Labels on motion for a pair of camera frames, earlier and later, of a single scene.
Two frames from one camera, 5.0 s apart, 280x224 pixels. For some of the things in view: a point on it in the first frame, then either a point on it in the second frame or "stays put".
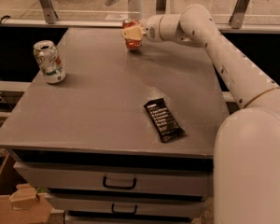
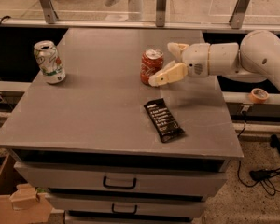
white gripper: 151,29 -> 196,60
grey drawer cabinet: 117,135 stays put
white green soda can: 49,62 stays put
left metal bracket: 49,13 stays put
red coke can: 132,44 -> 151,63
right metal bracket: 238,12 stays put
